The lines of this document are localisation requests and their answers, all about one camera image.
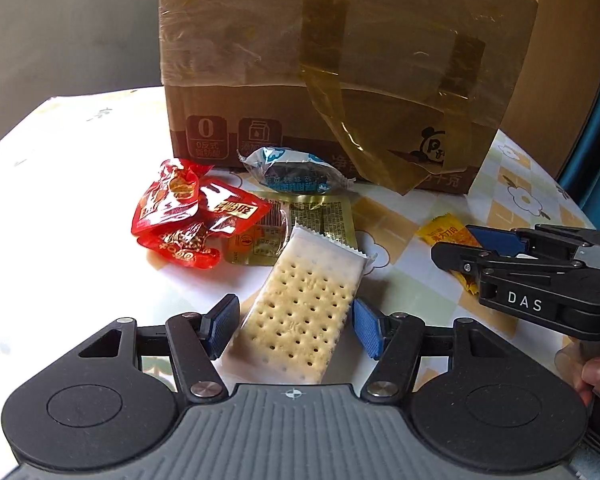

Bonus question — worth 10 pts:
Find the blue white snack packet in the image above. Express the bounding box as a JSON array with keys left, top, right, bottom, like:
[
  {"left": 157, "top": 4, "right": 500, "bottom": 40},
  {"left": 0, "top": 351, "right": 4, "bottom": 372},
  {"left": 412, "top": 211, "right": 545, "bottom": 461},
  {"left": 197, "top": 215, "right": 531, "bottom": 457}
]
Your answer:
[{"left": 238, "top": 146, "right": 353, "bottom": 195}]

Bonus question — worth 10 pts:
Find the red snack packet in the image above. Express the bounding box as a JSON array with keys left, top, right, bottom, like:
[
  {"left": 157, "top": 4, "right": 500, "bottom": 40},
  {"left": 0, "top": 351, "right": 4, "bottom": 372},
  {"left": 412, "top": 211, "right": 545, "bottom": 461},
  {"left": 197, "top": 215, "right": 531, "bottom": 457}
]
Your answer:
[
  {"left": 199, "top": 178, "right": 272, "bottom": 237},
  {"left": 137, "top": 221, "right": 221, "bottom": 270},
  {"left": 131, "top": 158, "right": 212, "bottom": 236}
]

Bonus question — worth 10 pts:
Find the wooden wardrobe panel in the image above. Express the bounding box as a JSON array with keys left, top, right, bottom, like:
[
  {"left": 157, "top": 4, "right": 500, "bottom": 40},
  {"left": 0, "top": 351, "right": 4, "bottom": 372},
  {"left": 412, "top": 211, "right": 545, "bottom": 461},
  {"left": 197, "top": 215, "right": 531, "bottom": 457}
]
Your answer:
[{"left": 502, "top": 0, "right": 600, "bottom": 178}]

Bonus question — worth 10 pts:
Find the cracker packet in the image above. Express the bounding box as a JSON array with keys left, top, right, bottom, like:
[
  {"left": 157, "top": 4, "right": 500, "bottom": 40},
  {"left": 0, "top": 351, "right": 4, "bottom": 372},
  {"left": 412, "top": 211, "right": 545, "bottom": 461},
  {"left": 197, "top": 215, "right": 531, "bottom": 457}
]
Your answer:
[{"left": 222, "top": 226, "right": 367, "bottom": 385}]

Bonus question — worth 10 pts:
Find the brown cardboard box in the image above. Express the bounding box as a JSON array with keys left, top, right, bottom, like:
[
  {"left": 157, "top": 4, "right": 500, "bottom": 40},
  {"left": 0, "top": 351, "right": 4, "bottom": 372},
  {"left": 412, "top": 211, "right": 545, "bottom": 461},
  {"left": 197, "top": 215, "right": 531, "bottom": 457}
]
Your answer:
[{"left": 159, "top": 0, "right": 538, "bottom": 194}]

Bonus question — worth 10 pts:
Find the right hand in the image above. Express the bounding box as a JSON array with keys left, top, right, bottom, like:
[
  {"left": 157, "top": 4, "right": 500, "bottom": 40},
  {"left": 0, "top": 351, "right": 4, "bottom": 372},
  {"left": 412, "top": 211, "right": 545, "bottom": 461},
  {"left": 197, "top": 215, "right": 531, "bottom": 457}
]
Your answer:
[{"left": 554, "top": 342, "right": 600, "bottom": 405}]

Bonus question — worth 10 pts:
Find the checkered floral bed sheet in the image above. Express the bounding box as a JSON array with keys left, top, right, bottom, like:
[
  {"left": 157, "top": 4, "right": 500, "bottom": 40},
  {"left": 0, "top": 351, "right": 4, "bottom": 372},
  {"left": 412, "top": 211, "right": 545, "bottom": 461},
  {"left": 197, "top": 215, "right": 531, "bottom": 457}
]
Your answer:
[{"left": 0, "top": 88, "right": 588, "bottom": 478}]

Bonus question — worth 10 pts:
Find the gold snack packet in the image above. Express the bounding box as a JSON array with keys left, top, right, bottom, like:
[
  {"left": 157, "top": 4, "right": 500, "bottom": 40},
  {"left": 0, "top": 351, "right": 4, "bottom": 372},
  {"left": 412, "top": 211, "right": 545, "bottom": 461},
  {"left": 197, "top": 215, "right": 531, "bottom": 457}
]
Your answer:
[{"left": 222, "top": 191, "right": 358, "bottom": 266}]

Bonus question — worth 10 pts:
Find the small yellow sachet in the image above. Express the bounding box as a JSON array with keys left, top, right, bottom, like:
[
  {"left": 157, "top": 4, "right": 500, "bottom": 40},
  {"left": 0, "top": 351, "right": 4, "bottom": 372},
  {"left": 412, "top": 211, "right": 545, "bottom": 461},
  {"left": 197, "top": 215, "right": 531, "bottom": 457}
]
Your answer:
[{"left": 415, "top": 212, "right": 484, "bottom": 296}]

